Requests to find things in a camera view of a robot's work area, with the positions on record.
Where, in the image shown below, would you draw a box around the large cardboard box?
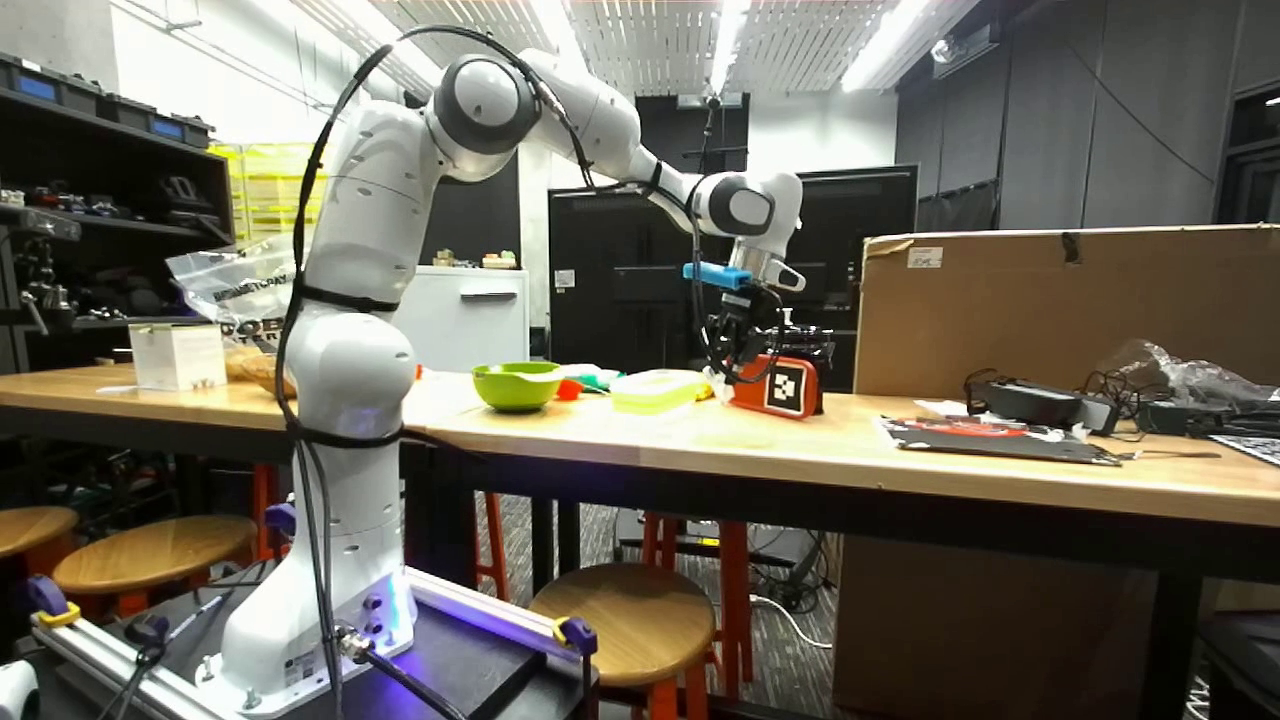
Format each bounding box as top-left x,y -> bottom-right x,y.
853,222 -> 1280,402

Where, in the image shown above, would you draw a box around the yellow storage bins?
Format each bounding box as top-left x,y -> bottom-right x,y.
206,139 -> 353,252

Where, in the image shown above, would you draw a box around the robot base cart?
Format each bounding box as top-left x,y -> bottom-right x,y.
22,564 -> 604,720

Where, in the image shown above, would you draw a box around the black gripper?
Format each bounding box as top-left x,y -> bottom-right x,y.
699,286 -> 793,393

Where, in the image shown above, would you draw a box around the black headset device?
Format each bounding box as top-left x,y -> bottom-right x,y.
962,368 -> 1125,441

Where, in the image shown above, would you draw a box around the cardboard sheet under table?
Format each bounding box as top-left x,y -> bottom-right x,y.
830,532 -> 1165,720

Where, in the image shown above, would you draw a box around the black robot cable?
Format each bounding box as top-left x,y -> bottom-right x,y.
270,19 -> 597,720

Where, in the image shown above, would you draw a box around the crumpled clear plastic bag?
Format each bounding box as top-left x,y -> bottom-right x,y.
1083,335 -> 1280,441

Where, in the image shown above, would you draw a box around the dark magazine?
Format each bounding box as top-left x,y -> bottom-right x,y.
880,413 -> 1130,471

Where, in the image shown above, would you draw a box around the purple clamp with yellow band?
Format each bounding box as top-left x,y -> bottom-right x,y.
22,572 -> 87,633

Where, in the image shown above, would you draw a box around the clear bag with parts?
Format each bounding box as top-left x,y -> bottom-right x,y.
164,246 -> 294,331

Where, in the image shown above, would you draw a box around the black storage shelf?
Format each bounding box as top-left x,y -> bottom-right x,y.
0,53 -> 239,376

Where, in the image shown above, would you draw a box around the clear plastic food container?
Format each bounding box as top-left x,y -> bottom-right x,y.
609,368 -> 720,422

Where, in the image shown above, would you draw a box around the orange metal stool frame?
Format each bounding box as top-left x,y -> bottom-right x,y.
636,514 -> 756,704

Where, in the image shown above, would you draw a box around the white floor cable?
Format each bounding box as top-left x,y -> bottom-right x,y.
753,592 -> 836,657

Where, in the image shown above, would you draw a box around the orange box with tag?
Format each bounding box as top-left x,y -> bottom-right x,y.
723,349 -> 827,423

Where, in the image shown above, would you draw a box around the white carton box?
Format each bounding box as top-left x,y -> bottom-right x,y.
127,318 -> 231,397

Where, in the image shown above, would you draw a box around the round wooden stool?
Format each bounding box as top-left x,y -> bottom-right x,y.
526,561 -> 720,720
51,514 -> 259,616
0,502 -> 84,576

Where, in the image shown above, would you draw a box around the large black monitor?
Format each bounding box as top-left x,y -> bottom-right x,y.
547,165 -> 923,393

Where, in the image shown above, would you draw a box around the green bowl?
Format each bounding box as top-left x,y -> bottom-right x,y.
471,357 -> 565,415

